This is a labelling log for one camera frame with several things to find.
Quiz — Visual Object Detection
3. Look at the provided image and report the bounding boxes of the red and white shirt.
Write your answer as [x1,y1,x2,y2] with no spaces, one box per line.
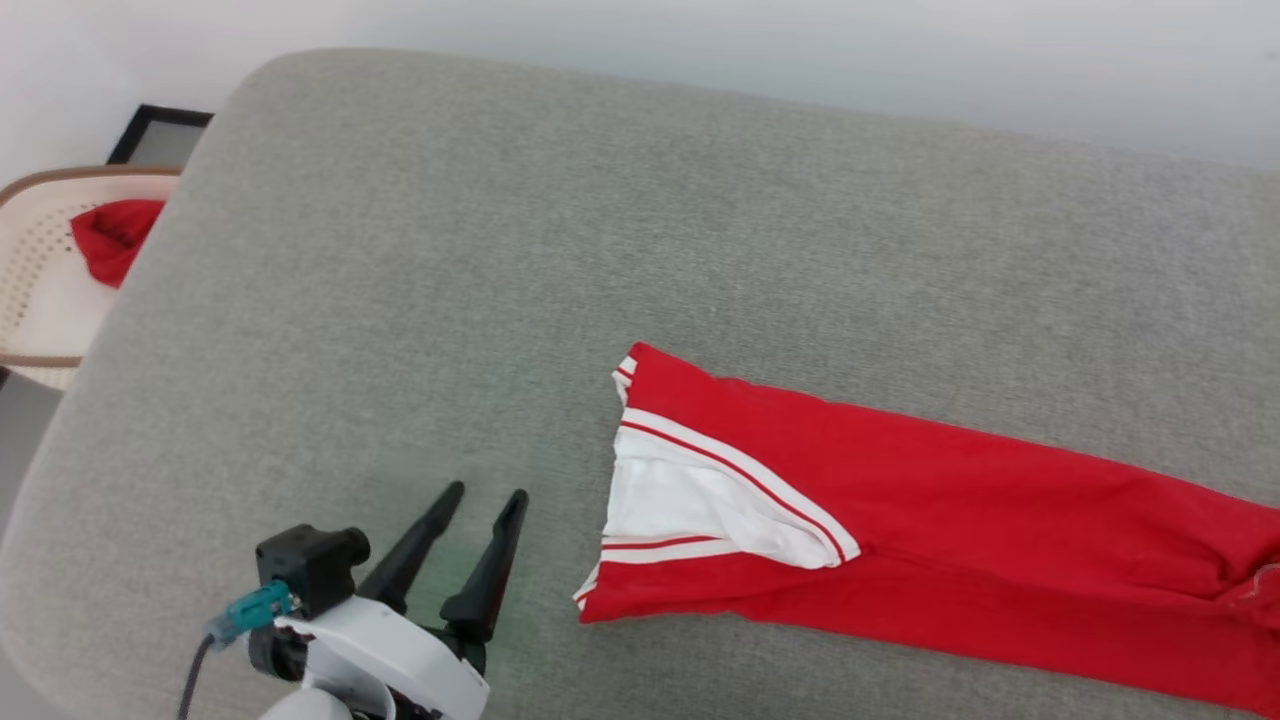
[573,341,1280,717]

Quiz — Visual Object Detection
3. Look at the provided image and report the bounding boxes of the cream woven laundry basket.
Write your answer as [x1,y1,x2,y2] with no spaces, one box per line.
[0,164,184,392]

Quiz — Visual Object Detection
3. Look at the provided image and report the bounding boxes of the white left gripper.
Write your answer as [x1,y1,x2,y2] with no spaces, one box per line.
[247,481,530,720]

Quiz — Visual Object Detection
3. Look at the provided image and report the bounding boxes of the grey fabric sofa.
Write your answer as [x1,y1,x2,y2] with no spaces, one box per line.
[0,48,1280,720]

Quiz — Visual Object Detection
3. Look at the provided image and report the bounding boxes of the black cable with teal plug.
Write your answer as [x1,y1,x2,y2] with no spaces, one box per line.
[177,580,297,720]

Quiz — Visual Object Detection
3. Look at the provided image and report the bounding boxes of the red garment in basket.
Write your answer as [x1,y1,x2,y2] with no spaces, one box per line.
[68,198,167,290]

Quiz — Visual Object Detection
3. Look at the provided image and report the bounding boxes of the black rectangular frame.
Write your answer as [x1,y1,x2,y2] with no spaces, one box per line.
[106,103,215,167]

